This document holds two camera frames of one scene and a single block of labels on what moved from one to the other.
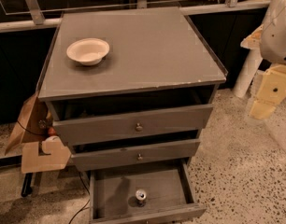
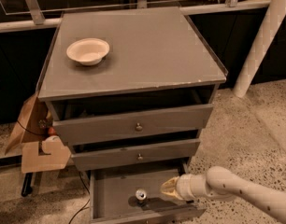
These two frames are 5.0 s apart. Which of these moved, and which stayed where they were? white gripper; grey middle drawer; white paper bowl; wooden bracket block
Moved: white gripper
Stayed: white paper bowl; wooden bracket block; grey middle drawer
